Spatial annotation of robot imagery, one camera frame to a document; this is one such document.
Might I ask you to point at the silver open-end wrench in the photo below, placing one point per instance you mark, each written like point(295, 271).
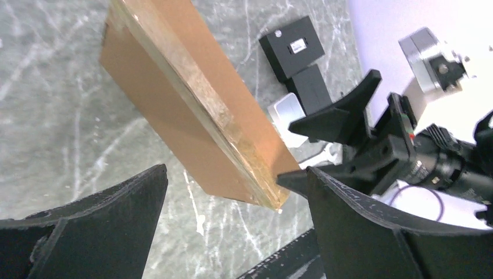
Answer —
point(331, 153)

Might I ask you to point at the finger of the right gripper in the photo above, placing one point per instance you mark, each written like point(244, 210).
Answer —
point(345, 121)
point(297, 181)

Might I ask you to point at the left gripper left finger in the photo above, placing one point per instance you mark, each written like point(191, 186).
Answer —
point(104, 235)

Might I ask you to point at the brown cardboard express box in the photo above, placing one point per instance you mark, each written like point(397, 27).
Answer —
point(168, 63)

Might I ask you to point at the black square box with label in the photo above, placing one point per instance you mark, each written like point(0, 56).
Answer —
point(289, 49)

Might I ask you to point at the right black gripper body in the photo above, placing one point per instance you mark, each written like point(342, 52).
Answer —
point(375, 168)

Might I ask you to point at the black flat rectangular box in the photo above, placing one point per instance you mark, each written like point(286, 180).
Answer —
point(309, 87)

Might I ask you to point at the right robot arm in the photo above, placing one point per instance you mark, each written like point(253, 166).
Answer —
point(446, 164)

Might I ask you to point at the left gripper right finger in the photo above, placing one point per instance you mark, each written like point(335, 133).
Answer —
point(360, 237)

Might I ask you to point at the white rounded power bank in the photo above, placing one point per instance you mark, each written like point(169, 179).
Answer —
point(284, 111)

